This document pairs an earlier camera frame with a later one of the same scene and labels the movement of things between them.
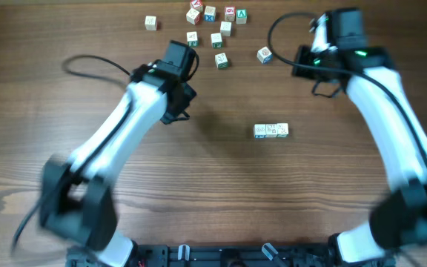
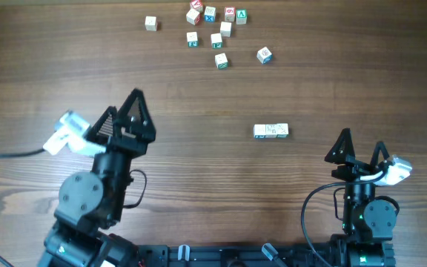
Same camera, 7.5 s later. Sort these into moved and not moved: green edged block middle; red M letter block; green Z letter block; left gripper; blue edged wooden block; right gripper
Moved: right gripper; left gripper
Not moved: red M letter block; green Z letter block; green edged block middle; blue edged wooden block
